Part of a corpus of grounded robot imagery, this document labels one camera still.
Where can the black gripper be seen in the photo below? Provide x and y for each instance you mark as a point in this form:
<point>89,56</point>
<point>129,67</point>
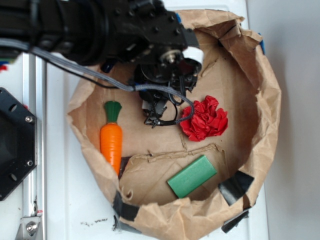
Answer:
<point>176,69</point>

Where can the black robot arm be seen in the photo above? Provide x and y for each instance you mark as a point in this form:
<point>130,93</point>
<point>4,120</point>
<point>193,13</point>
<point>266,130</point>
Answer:
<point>91,32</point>

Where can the crumpled red paper ball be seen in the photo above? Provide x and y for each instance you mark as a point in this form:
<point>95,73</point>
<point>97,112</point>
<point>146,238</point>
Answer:
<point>208,120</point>

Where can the blue tape piece right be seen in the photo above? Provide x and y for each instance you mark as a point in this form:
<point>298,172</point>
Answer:
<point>262,44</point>

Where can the orange toy carrot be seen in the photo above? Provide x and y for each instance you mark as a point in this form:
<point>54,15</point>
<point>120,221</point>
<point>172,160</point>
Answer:
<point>111,136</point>

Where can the brown paper bag container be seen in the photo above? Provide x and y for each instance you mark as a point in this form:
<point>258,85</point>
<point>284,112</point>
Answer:
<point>235,72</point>

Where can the green rectangular block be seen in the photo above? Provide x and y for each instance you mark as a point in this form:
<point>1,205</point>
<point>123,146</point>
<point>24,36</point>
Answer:
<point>192,176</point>

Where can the black tape piece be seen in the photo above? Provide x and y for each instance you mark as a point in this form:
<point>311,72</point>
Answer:
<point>235,187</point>
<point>233,222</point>
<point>127,211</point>

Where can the black tape piece bottom left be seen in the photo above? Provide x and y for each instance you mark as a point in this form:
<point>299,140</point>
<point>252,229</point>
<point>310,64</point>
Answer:
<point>127,211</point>

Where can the black tape piece bottom right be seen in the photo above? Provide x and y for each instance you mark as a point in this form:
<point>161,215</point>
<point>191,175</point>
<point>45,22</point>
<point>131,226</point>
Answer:
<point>233,222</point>

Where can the aluminium extrusion rail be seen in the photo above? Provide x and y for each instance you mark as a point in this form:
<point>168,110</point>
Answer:
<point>34,96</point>

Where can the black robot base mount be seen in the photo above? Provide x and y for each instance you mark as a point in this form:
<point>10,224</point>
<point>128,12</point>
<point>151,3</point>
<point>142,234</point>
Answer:
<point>17,143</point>

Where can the metal corner bracket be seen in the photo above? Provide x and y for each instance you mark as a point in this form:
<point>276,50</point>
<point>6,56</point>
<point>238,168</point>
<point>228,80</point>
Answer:
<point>30,228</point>

